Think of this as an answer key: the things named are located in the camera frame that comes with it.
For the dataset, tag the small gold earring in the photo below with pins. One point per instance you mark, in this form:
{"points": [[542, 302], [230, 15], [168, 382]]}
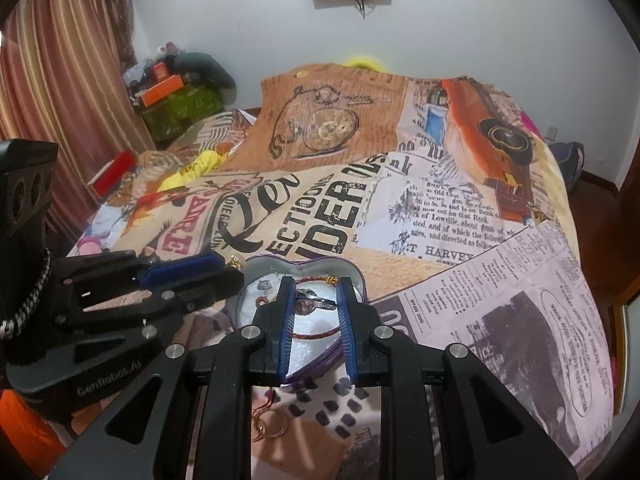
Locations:
{"points": [[234, 261]]}

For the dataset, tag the green patterned box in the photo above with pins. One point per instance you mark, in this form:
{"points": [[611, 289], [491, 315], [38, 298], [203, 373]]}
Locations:
{"points": [[180, 110]]}

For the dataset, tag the long orange box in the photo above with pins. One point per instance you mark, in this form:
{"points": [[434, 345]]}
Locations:
{"points": [[157, 92]]}

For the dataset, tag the dark green cushion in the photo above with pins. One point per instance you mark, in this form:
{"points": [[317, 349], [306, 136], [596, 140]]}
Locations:
{"points": [[210, 70]]}

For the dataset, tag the purple heart-shaped tin box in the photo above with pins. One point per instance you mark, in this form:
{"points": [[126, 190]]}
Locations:
{"points": [[300, 260]]}

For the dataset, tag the small orange box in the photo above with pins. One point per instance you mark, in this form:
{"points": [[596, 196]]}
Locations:
{"points": [[160, 72]]}

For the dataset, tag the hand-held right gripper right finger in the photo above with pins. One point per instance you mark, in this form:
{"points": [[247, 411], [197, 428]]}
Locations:
{"points": [[345, 332]]}

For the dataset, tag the red box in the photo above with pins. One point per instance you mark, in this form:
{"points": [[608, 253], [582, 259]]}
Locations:
{"points": [[112, 172]]}

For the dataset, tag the orange cloth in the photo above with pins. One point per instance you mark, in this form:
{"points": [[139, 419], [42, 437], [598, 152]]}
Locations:
{"points": [[22, 420]]}

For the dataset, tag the yellow fuzzy object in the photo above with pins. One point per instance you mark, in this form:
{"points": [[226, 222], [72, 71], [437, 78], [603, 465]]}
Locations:
{"points": [[367, 62]]}

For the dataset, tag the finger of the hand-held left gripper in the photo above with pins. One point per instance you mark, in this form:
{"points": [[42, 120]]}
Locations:
{"points": [[200, 292], [180, 267]]}

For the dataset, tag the yellow cloth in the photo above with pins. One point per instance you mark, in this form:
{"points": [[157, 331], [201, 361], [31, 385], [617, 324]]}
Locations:
{"points": [[195, 167]]}

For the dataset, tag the silver bangle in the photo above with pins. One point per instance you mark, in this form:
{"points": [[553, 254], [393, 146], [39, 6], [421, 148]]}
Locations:
{"points": [[312, 305]]}

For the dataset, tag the striped brown curtain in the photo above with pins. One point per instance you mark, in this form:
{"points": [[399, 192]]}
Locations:
{"points": [[60, 60]]}

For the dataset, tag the white wall socket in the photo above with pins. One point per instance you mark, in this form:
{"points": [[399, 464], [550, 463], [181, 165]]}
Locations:
{"points": [[550, 133]]}

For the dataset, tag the blue bag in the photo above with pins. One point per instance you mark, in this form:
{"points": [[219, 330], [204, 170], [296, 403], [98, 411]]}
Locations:
{"points": [[570, 160]]}

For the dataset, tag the printed newspaper-pattern blanket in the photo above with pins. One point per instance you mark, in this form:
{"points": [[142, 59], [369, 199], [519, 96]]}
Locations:
{"points": [[450, 280]]}

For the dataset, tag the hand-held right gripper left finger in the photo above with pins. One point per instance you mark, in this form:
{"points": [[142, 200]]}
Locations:
{"points": [[284, 332]]}

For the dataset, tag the pink cloth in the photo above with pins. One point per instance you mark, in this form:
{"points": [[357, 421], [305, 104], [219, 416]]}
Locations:
{"points": [[530, 122]]}

